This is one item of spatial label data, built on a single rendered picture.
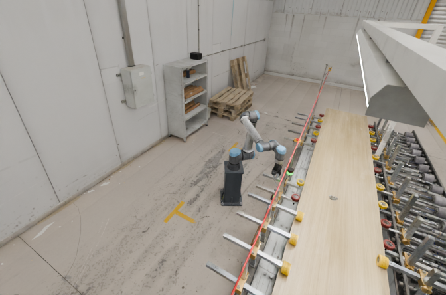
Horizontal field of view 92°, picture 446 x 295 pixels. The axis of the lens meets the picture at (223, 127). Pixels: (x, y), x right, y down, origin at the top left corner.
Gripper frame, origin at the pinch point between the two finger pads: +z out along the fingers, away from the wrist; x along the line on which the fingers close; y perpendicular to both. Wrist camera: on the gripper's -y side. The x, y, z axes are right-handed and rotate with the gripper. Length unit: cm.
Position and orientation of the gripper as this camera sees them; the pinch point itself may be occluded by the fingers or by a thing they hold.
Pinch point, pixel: (275, 178)
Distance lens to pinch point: 232.0
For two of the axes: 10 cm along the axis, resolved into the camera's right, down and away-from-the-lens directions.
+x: -8.8, -2.6, 3.9
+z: -0.3, 8.7, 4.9
